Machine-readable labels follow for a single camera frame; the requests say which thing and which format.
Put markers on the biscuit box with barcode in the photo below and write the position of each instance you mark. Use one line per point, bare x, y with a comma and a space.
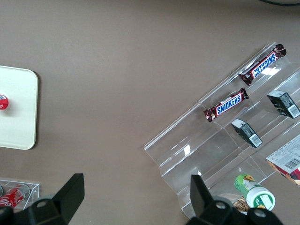
287, 159

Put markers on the red cola can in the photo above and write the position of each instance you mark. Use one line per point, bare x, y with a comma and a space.
12, 198

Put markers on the brown snack pack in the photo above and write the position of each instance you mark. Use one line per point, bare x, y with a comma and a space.
241, 204

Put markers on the clear acrylic tiered display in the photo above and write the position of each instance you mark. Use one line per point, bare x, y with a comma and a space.
199, 150

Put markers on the cream plastic tray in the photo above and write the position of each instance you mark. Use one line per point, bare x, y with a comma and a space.
18, 122

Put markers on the clear acrylic can box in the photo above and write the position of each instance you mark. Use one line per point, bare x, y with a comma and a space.
35, 191

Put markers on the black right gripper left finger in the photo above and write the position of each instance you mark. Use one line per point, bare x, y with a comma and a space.
68, 199

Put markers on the Snickers bar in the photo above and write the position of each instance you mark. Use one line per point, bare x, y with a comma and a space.
227, 104
263, 64

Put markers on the small black carton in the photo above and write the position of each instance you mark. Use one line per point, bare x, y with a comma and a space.
246, 132
283, 103

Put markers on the green white-capped bottle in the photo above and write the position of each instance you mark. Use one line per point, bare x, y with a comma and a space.
255, 192

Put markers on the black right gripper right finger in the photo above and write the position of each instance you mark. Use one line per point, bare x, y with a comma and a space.
200, 199

